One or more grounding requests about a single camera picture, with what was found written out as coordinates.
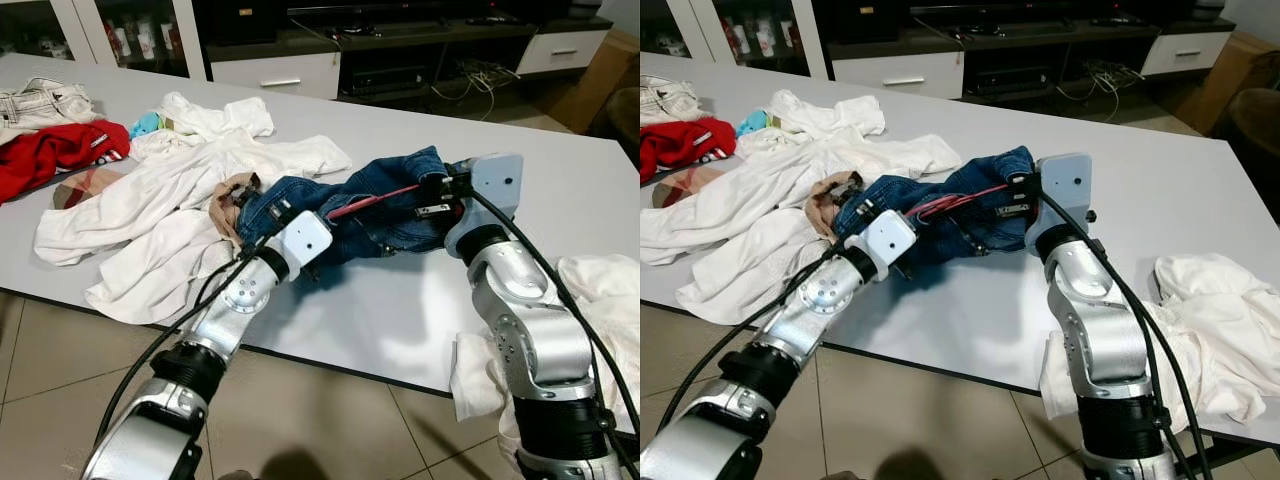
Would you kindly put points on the black speaker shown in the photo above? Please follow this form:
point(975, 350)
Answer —
point(238, 20)
point(860, 20)

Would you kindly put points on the white drawer front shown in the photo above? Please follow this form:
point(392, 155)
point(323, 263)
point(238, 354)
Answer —
point(275, 78)
point(898, 78)
point(562, 52)
point(1186, 52)

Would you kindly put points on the red plastic clothes hanger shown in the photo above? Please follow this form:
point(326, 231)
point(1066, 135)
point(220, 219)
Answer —
point(960, 198)
point(375, 200)

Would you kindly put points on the cream short sleeve shirt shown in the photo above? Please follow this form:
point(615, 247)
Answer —
point(910, 155)
point(300, 155)

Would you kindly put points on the grey folding table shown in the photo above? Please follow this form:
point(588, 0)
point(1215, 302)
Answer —
point(1150, 150)
point(400, 120)

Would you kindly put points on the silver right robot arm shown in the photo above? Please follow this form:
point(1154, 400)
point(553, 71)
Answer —
point(1095, 340)
point(530, 340)

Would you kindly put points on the white printed T-shirt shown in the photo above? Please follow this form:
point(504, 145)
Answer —
point(740, 260)
point(140, 260)

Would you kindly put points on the white glass door cabinet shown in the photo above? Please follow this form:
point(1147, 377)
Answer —
point(745, 35)
point(120, 35)

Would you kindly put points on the red garment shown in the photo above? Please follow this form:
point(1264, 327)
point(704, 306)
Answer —
point(50, 155)
point(685, 148)

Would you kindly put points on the brown cardboard box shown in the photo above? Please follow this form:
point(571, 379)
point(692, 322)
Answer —
point(1230, 80)
point(600, 80)

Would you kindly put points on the light blue small cloth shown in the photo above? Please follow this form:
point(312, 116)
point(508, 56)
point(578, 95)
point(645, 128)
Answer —
point(755, 123)
point(146, 125)

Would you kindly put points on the blue denim jeans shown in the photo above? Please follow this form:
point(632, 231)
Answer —
point(975, 172)
point(385, 175)

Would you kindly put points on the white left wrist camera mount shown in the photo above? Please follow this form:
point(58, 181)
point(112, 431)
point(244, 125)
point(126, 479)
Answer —
point(892, 240)
point(303, 240)

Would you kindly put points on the black television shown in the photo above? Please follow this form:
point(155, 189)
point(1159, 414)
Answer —
point(430, 8)
point(1050, 8)

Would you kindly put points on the cream denim jeans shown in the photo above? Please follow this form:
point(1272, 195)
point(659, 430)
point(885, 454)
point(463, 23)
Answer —
point(668, 100)
point(40, 102)

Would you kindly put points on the white crumpled garment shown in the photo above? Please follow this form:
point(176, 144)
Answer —
point(830, 113)
point(220, 115)

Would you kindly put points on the dark brown armchair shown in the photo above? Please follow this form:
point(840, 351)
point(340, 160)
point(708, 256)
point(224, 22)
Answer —
point(625, 112)
point(1250, 140)

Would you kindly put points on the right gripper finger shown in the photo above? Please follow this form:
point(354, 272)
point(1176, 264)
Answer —
point(432, 211)
point(1010, 211)
point(434, 185)
point(1016, 184)

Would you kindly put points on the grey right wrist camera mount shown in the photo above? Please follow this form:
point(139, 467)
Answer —
point(1063, 185)
point(497, 185)

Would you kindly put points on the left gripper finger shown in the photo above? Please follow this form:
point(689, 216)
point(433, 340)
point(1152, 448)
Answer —
point(248, 194)
point(850, 192)

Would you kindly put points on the white rumpled cloth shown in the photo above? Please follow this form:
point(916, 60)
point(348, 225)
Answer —
point(600, 300)
point(1220, 320)

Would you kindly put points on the black TV stand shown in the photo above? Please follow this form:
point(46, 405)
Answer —
point(1060, 45)
point(430, 45)

